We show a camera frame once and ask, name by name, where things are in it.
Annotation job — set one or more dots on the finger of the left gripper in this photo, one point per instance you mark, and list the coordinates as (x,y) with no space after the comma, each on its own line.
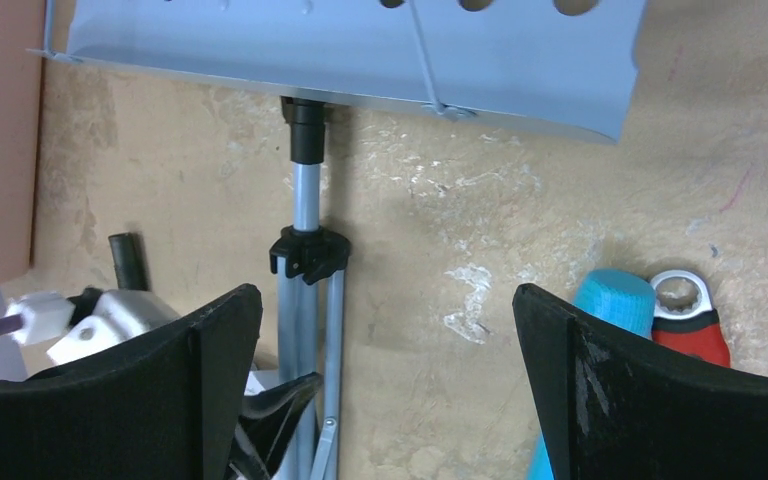
(266,425)

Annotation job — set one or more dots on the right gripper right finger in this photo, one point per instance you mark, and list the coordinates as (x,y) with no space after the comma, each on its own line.
(614,405)

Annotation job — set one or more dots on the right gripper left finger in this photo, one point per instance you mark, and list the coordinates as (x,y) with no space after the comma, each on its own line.
(163,405)

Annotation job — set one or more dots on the blue music stand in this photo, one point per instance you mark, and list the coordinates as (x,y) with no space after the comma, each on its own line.
(529,65)

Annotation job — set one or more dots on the blue toy microphone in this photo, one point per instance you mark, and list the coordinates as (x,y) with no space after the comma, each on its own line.
(617,298)

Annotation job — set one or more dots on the red adjustable wrench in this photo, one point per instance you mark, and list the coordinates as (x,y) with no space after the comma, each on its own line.
(693,330)

